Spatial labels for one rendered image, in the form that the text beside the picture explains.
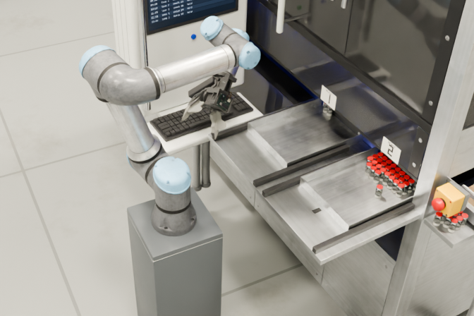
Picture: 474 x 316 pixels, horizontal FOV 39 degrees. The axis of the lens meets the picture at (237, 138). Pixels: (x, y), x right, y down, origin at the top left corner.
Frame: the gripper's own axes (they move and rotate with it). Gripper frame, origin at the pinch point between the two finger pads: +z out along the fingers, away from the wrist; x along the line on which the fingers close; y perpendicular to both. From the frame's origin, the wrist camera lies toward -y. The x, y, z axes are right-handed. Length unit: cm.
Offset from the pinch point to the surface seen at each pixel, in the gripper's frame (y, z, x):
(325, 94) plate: 8, -34, 44
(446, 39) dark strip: 67, -42, 16
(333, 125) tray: 5, -27, 56
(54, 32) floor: -273, -75, 69
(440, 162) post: 60, -15, 44
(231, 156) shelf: -8.6, -0.3, 26.0
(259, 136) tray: -5.7, -11.2, 32.8
